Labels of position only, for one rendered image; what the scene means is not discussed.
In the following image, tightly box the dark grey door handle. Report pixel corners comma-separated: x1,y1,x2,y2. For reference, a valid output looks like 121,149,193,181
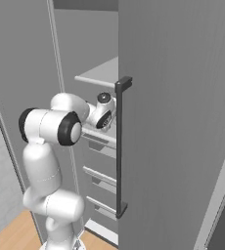
114,75,134,220

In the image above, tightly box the grey fridge drawer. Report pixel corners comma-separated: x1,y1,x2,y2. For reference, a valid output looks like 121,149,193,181
80,126,117,159
85,195,118,222
82,165,117,195

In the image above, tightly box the grey fridge shelf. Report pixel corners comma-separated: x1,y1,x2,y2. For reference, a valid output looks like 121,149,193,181
73,56,119,90

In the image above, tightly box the grey fridge door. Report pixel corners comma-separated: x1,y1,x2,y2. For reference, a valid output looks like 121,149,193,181
117,0,225,250

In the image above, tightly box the grey fridge body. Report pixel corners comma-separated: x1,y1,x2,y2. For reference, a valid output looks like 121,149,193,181
0,0,120,247

